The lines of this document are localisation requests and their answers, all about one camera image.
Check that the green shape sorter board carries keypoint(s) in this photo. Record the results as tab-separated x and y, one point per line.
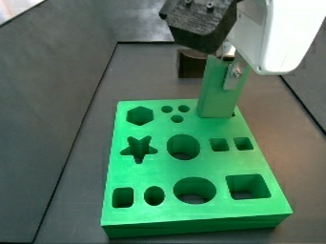
185	174

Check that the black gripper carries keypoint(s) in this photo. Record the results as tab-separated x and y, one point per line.
199	24

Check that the green arch block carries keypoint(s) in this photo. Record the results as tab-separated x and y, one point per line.
216	102

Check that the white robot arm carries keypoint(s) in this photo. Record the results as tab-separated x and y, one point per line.
270	31

